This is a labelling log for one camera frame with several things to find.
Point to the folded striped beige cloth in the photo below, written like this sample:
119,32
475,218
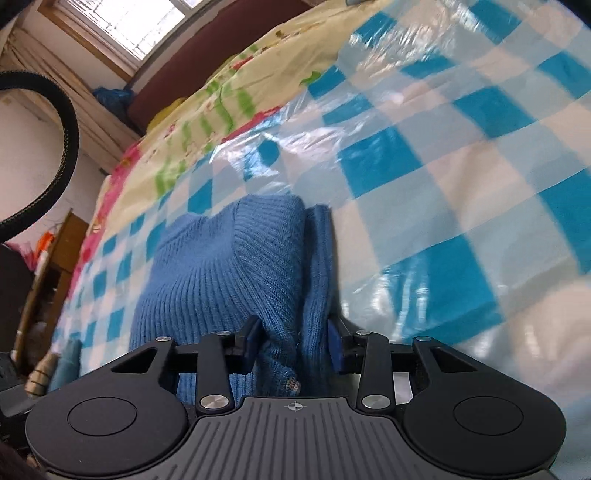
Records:
40,374

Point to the blue white checkered plastic sheet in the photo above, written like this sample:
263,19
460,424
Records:
438,184

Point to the window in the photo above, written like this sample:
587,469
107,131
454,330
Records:
134,23

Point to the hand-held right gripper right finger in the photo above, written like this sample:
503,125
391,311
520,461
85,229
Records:
335,346

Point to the orange bag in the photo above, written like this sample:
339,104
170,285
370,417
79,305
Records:
44,243

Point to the yellow printed bed sheet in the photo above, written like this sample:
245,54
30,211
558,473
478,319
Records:
207,115

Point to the blue plastic bag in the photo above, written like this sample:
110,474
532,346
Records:
113,99

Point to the maroon bed board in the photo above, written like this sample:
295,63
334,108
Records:
194,60

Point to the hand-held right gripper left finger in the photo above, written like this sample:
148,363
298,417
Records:
251,344

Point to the blue striped knit sweater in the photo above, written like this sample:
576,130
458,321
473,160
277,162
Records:
207,277

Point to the wooden cabinet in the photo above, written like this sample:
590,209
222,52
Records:
55,286

